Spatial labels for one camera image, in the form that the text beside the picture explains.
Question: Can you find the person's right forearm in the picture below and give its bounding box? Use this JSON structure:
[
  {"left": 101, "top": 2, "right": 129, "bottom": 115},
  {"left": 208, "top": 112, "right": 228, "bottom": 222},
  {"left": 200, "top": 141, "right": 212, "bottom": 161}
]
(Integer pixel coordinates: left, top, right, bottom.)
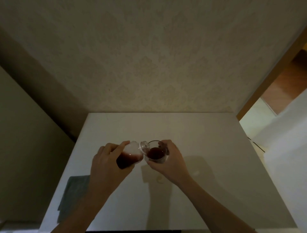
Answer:
[{"left": 177, "top": 176, "right": 258, "bottom": 233}]

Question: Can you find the person's right hand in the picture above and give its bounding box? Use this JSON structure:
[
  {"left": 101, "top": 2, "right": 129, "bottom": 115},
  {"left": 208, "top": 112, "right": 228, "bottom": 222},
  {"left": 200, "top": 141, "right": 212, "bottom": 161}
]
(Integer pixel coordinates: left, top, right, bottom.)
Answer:
[{"left": 146, "top": 140, "right": 193, "bottom": 187}]

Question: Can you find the wooden door frame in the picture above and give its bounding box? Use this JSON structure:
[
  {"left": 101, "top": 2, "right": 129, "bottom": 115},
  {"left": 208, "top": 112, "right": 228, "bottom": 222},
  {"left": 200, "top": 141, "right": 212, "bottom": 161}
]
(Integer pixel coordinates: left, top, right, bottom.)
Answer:
[{"left": 236, "top": 28, "right": 307, "bottom": 122}]

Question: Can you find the clear bottle with dark liquid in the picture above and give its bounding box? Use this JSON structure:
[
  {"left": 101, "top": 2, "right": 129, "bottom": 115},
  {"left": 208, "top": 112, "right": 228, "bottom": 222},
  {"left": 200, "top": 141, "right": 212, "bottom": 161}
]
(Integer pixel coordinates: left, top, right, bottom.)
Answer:
[{"left": 116, "top": 141, "right": 150, "bottom": 170}]

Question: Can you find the person's left hand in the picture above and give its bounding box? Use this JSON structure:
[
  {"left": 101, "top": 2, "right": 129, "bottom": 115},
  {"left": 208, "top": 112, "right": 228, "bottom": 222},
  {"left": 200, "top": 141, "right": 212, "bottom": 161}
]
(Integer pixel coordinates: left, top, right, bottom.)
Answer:
[{"left": 90, "top": 141, "right": 136, "bottom": 193}]

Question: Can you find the grey-green cloth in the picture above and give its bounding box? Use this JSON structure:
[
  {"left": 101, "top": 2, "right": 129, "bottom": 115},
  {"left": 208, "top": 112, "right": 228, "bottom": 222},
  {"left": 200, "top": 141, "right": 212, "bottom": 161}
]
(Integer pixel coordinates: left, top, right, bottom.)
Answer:
[{"left": 57, "top": 175, "right": 91, "bottom": 224}]

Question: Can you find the person's left forearm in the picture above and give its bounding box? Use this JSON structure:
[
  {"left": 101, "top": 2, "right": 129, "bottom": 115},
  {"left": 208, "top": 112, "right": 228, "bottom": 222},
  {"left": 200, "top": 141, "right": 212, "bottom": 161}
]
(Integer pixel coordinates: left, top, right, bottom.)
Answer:
[{"left": 50, "top": 188, "right": 111, "bottom": 233}]

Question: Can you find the clear glass with dark liquid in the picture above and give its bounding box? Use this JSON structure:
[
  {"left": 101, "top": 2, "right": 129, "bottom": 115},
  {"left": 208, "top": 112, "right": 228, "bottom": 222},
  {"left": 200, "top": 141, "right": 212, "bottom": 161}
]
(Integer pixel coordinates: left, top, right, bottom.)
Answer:
[{"left": 146, "top": 140, "right": 170, "bottom": 165}]

